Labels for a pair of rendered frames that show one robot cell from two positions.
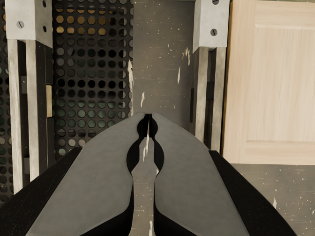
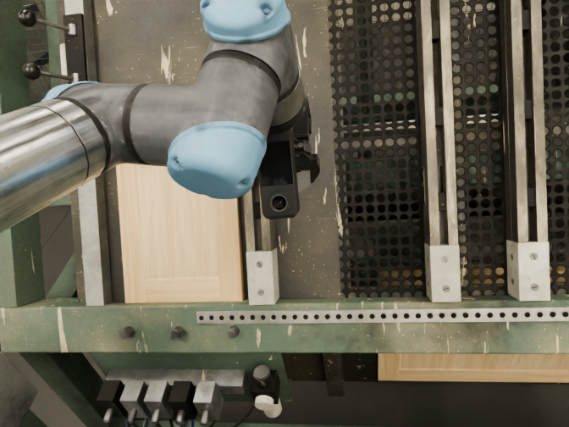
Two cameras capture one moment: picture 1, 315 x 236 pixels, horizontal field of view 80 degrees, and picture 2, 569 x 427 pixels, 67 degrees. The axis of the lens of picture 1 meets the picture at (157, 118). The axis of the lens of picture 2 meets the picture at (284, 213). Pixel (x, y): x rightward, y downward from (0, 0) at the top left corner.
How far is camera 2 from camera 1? 0.56 m
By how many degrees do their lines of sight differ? 11
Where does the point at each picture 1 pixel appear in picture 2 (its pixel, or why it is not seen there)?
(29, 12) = (436, 270)
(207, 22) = (266, 273)
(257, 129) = not seen: hidden behind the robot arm
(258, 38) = (212, 266)
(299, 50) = (173, 257)
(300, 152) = not seen: hidden behind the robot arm
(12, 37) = (452, 246)
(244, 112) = not seen: hidden behind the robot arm
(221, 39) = (251, 258)
